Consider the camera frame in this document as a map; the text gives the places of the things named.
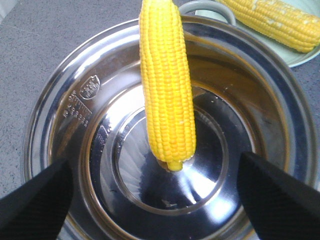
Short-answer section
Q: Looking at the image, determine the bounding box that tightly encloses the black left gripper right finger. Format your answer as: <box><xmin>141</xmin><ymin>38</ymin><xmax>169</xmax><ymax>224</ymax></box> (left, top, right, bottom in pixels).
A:
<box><xmin>236</xmin><ymin>152</ymin><xmax>320</xmax><ymax>240</ymax></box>

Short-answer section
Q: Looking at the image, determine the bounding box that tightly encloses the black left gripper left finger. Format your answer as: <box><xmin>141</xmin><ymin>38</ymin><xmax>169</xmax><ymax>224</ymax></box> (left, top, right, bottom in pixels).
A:
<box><xmin>0</xmin><ymin>159</ymin><xmax>74</xmax><ymax>240</ymax></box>

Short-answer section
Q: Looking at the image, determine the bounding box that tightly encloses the corn cob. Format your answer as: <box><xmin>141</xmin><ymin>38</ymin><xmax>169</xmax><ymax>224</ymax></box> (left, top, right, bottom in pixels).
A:
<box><xmin>219</xmin><ymin>0</ymin><xmax>320</xmax><ymax>53</ymax></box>
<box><xmin>139</xmin><ymin>0</ymin><xmax>196</xmax><ymax>171</ymax></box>

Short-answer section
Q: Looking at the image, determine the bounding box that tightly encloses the green electric cooking pot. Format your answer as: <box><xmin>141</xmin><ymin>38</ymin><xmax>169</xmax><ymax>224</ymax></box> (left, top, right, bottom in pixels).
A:
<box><xmin>24</xmin><ymin>3</ymin><xmax>320</xmax><ymax>240</ymax></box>

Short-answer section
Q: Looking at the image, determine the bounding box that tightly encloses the light green plate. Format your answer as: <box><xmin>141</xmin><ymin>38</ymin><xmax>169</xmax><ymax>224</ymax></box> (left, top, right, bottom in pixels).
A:
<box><xmin>194</xmin><ymin>0</ymin><xmax>320</xmax><ymax>69</ymax></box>

